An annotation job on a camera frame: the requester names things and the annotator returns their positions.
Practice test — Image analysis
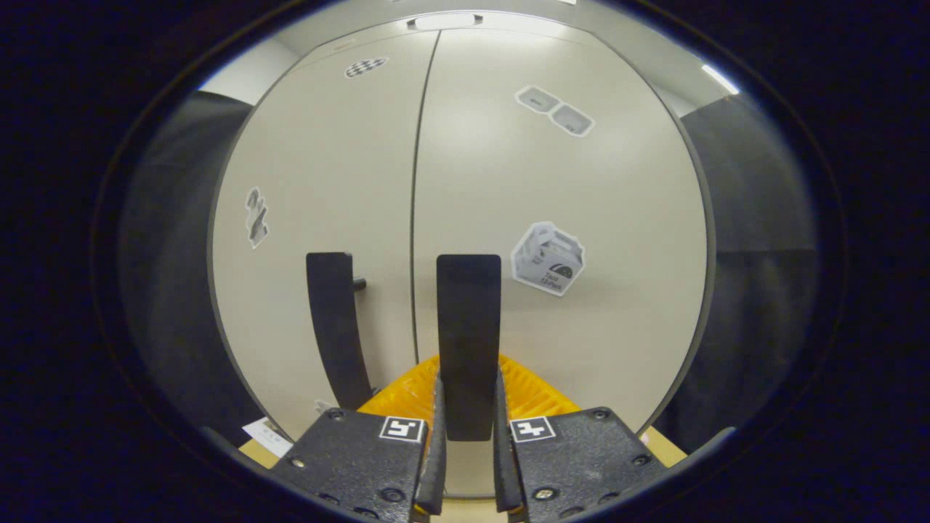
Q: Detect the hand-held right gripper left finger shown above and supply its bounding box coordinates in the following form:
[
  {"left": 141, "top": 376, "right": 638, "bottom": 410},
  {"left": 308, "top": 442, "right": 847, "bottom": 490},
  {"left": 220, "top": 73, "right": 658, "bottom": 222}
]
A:
[{"left": 270, "top": 354, "right": 448, "bottom": 523}]

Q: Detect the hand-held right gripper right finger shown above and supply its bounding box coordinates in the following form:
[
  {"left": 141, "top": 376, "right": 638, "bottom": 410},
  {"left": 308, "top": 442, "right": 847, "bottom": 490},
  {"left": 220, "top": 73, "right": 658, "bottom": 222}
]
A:
[{"left": 494, "top": 353, "right": 668, "bottom": 523}]

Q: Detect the black door handle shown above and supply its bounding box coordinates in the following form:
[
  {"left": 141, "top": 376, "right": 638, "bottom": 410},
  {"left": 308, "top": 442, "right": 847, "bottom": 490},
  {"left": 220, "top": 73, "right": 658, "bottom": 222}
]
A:
[
  {"left": 306, "top": 251, "right": 373, "bottom": 411},
  {"left": 436, "top": 254, "right": 503, "bottom": 442}
]

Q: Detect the beige shoe cabinet door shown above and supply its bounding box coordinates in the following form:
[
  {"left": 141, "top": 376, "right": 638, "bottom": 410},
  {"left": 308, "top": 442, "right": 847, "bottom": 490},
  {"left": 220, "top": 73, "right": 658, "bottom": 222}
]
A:
[
  {"left": 209, "top": 31, "right": 441, "bottom": 444},
  {"left": 411, "top": 28, "right": 711, "bottom": 500}
]

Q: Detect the beige double-door shoe cabinet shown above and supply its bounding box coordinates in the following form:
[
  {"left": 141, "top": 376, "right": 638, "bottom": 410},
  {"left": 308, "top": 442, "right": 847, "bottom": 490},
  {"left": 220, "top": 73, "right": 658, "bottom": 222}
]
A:
[{"left": 207, "top": 9, "right": 718, "bottom": 502}]

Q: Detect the white paper slip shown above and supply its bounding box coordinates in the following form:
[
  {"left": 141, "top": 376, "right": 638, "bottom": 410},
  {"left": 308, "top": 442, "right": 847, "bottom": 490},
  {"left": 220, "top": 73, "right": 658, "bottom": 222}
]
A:
[{"left": 242, "top": 418, "right": 294, "bottom": 458}]

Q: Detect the black backdrop cloth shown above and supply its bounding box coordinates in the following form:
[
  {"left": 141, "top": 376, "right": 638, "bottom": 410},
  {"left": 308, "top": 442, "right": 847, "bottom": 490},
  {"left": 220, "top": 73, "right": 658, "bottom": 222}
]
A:
[
  {"left": 120, "top": 91, "right": 255, "bottom": 447},
  {"left": 654, "top": 94, "right": 822, "bottom": 455}
]

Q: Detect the small ceiling light panel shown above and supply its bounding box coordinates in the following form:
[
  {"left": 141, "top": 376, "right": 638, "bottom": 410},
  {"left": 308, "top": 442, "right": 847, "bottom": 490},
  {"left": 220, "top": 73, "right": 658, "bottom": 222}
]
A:
[{"left": 701, "top": 64, "right": 740, "bottom": 97}]

